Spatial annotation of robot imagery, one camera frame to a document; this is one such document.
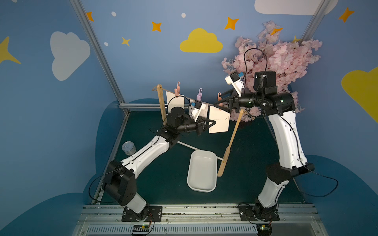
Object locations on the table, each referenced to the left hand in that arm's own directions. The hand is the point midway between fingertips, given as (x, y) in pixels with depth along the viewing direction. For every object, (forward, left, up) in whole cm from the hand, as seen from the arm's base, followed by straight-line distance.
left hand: (216, 120), depth 68 cm
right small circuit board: (-39, -27, -39) cm, 61 cm away
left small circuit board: (-40, +36, -39) cm, 66 cm away
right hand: (+3, 0, +10) cm, 10 cm away
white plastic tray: (-11, +4, -34) cm, 36 cm away
